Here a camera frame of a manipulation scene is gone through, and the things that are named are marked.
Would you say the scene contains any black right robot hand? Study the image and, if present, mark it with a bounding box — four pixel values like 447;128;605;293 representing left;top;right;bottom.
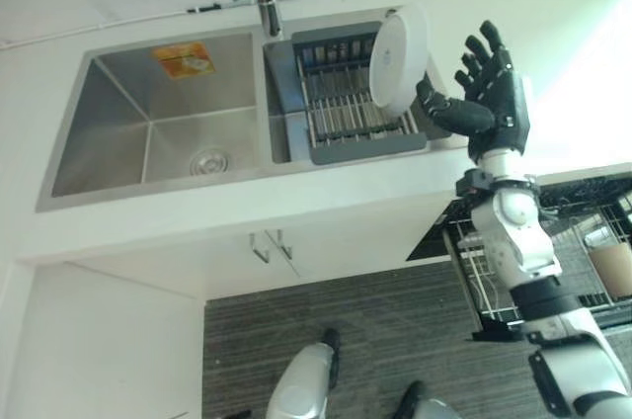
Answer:
415;20;533;162

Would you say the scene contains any white round plate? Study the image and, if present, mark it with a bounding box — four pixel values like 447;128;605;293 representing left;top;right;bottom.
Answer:
368;3;432;118

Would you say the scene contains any grey dish drying rack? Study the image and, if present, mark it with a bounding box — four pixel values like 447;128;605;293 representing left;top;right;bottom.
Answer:
289;10;429;166

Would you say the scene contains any brown cardboard box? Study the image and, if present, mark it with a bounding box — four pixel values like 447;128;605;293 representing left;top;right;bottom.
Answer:
584;230;632;300

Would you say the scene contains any round sink drain strainer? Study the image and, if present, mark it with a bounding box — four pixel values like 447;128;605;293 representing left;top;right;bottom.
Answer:
189;148;232;177

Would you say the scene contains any silver right robot leg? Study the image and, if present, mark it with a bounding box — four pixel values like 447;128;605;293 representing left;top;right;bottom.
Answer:
397;379;474;419

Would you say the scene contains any silver robot leg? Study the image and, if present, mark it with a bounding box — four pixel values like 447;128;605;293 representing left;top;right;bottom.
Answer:
397;379;474;419
265;328;342;419

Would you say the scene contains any orange sink sticker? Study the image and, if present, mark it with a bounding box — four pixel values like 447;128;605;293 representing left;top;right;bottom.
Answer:
152;42;217;79

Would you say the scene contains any white sink cabinet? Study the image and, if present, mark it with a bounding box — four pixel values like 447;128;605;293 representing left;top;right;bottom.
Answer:
0;161;475;419

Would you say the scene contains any silver left robot leg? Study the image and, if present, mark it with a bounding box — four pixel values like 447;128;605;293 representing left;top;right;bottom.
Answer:
265;328;342;419

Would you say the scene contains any stainless steel double sink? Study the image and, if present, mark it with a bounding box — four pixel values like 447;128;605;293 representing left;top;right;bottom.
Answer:
34;7;469;214

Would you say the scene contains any white wire dishwasher rack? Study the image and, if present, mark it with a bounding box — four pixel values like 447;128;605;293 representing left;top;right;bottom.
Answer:
454;201;632;324

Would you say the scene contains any silver cabinet door handle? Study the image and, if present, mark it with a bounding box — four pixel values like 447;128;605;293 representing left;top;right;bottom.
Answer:
249;232;271;263
276;229;294;261

